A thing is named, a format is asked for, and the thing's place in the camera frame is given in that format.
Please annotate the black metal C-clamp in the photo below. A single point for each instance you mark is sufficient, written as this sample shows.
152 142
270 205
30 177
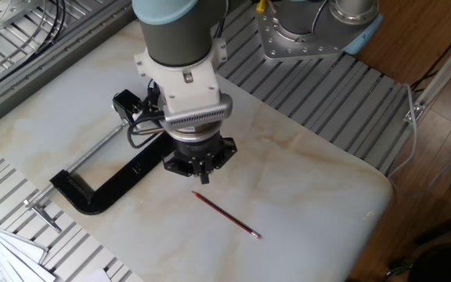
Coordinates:
123 178

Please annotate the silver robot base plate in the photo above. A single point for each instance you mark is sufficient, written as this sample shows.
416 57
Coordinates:
284 49

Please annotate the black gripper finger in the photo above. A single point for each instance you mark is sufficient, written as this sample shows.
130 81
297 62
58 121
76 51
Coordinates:
223 156
178 164

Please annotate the silver perforated plate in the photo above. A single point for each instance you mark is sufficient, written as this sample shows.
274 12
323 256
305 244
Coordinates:
10 9

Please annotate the aluminium frame bar with bracket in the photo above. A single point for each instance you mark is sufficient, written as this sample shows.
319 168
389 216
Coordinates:
444 70

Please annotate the yellow plastic piece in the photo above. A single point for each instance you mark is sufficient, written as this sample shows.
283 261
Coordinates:
261 5

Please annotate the red pencil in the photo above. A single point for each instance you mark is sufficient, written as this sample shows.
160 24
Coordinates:
225 214

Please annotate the black white pencil sharpener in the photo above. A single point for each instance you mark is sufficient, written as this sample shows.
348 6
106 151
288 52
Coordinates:
125 102

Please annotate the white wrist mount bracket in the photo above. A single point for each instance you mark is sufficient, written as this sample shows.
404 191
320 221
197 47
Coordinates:
188 90

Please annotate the black round stool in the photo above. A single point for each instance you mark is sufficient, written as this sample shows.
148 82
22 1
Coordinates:
444 266

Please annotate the white paper sheet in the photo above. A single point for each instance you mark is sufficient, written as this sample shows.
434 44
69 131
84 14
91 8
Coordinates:
98 276

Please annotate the white marble board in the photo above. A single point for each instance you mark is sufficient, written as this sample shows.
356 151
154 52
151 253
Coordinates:
249 176

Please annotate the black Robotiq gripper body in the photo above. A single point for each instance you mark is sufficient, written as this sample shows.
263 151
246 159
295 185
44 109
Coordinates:
196 150

